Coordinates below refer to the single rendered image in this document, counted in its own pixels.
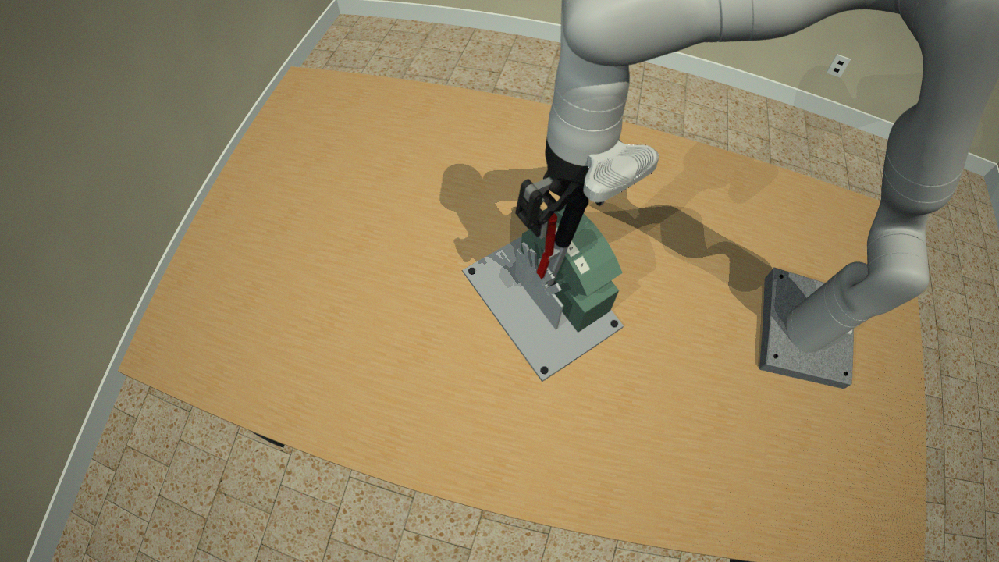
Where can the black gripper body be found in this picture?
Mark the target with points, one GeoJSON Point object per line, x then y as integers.
{"type": "Point", "coordinates": [562, 172]}

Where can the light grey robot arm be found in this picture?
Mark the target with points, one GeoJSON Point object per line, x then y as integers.
{"type": "Point", "coordinates": [926, 150]}

